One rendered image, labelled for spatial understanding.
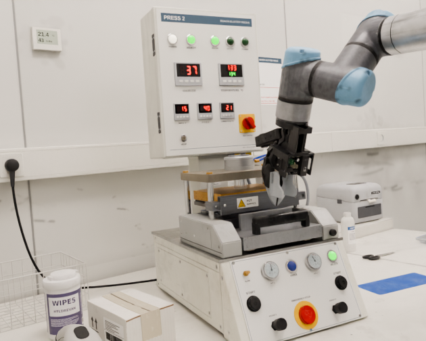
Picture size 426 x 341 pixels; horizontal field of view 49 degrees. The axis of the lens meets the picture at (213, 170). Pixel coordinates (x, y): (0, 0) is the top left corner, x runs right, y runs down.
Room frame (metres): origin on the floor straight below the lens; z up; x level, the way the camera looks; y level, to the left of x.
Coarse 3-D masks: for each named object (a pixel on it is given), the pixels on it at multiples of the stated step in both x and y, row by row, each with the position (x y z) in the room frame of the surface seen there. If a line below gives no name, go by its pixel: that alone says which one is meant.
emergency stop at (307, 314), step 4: (300, 308) 1.01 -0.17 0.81; (304, 308) 1.01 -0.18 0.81; (308, 308) 1.01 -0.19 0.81; (300, 312) 1.00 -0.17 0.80; (304, 312) 1.00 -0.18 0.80; (308, 312) 1.01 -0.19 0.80; (312, 312) 1.01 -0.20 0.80; (300, 316) 1.00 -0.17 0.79; (304, 316) 1.00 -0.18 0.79; (308, 316) 1.00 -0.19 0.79; (312, 316) 1.01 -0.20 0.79; (304, 320) 1.00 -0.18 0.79; (308, 320) 1.00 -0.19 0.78; (312, 320) 1.00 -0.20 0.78
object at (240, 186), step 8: (240, 184) 1.23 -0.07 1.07; (248, 184) 1.36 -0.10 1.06; (256, 184) 1.34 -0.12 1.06; (200, 192) 1.24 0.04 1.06; (216, 192) 1.18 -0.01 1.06; (224, 192) 1.17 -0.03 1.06; (232, 192) 1.15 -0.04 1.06; (240, 192) 1.15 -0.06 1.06; (248, 192) 1.16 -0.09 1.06; (200, 200) 1.25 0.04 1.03; (216, 200) 1.15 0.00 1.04
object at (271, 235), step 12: (240, 216) 1.10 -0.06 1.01; (252, 216) 1.12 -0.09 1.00; (240, 228) 1.11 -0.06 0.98; (264, 228) 1.12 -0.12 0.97; (276, 228) 1.11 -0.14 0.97; (288, 228) 1.10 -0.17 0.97; (300, 228) 1.09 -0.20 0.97; (312, 228) 1.11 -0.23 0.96; (252, 240) 1.04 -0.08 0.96; (264, 240) 1.05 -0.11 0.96; (276, 240) 1.06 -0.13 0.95; (288, 240) 1.08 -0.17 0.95
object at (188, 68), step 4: (180, 68) 1.31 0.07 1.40; (184, 68) 1.32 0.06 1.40; (188, 68) 1.33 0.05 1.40; (192, 68) 1.33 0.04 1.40; (196, 68) 1.34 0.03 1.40; (180, 72) 1.31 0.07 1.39; (184, 72) 1.32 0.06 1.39; (188, 72) 1.33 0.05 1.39; (192, 72) 1.33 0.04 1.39; (196, 72) 1.34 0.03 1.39
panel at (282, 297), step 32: (256, 256) 1.03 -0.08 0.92; (288, 256) 1.06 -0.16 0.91; (320, 256) 1.10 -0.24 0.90; (256, 288) 1.00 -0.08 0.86; (288, 288) 1.03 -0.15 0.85; (320, 288) 1.06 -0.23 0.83; (352, 288) 1.09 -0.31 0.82; (256, 320) 0.97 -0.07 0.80; (288, 320) 0.99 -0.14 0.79; (320, 320) 1.02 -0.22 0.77; (352, 320) 1.05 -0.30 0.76
